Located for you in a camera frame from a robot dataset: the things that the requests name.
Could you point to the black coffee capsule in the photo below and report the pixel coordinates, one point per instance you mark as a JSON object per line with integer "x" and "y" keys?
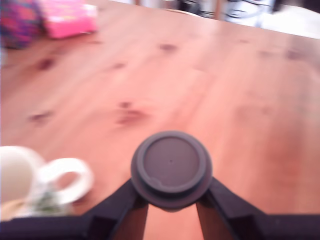
{"x": 171, "y": 162}

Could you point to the cartoon print ceramic mug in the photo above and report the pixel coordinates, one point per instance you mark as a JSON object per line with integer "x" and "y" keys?
{"x": 72, "y": 165}

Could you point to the pink flat box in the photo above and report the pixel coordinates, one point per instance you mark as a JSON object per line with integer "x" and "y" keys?
{"x": 70, "y": 22}

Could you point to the floral tissue box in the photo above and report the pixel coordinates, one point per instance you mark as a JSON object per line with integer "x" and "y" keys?
{"x": 18, "y": 25}

